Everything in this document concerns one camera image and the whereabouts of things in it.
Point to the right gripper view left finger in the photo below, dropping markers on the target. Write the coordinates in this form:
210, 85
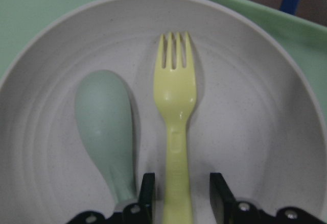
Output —
142, 210

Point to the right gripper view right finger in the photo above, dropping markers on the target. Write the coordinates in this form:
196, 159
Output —
226, 208

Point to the cream round plate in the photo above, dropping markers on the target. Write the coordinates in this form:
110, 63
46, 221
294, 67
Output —
257, 120

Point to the yellow plastic fork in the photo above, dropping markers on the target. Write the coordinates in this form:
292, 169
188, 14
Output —
175, 95

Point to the light green plastic spoon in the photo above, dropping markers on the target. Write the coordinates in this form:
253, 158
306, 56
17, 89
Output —
104, 121

